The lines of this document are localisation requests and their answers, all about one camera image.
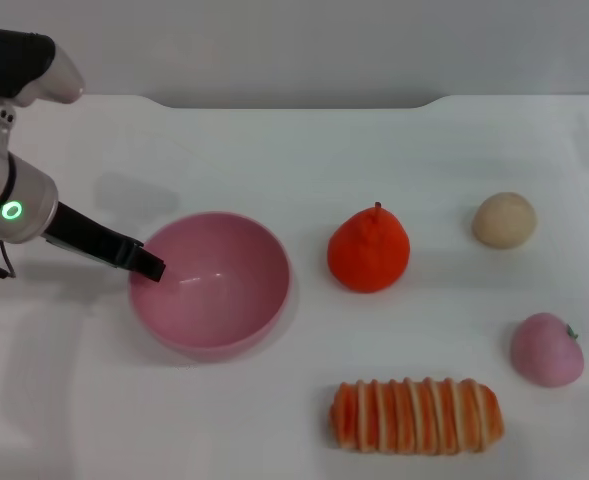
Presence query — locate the pink plastic bowl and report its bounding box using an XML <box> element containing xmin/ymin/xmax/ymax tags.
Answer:
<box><xmin>127</xmin><ymin>211</ymin><xmax>293</xmax><ymax>364</ymax></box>

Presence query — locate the orange tangerine toy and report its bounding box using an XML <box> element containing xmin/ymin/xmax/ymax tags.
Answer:
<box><xmin>326</xmin><ymin>201</ymin><xmax>412</xmax><ymax>295</ymax></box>

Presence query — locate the beige round fruit toy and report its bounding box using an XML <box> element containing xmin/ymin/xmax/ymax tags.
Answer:
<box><xmin>471</xmin><ymin>191</ymin><xmax>538</xmax><ymax>250</ymax></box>

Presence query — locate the left wrist camera housing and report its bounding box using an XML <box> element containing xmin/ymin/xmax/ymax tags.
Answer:
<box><xmin>0</xmin><ymin>24</ymin><xmax>86</xmax><ymax>107</ymax></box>

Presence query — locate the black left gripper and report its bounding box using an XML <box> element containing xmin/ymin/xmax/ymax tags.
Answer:
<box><xmin>46</xmin><ymin>199</ymin><xmax>168</xmax><ymax>285</ymax></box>

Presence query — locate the pink peach toy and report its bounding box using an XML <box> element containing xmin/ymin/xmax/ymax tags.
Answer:
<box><xmin>510</xmin><ymin>312</ymin><xmax>586</xmax><ymax>389</ymax></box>

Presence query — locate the orange striped bread loaf toy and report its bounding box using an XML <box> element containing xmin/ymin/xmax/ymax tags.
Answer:
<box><xmin>329</xmin><ymin>377</ymin><xmax>505</xmax><ymax>456</ymax></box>

